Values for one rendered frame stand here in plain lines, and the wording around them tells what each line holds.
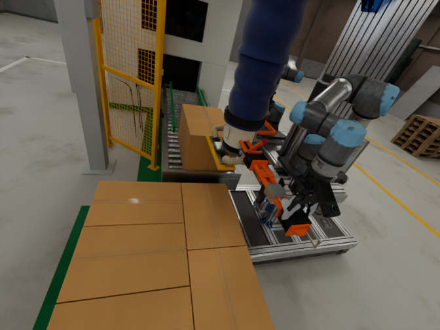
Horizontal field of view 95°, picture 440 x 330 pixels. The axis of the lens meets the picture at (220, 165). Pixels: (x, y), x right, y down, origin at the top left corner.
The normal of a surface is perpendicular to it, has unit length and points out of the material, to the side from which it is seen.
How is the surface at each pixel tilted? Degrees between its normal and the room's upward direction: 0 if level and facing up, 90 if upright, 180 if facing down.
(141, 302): 0
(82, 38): 90
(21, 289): 0
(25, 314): 0
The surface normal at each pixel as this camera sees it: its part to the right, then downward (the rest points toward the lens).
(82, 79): 0.21, 0.62
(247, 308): 0.23, -0.78
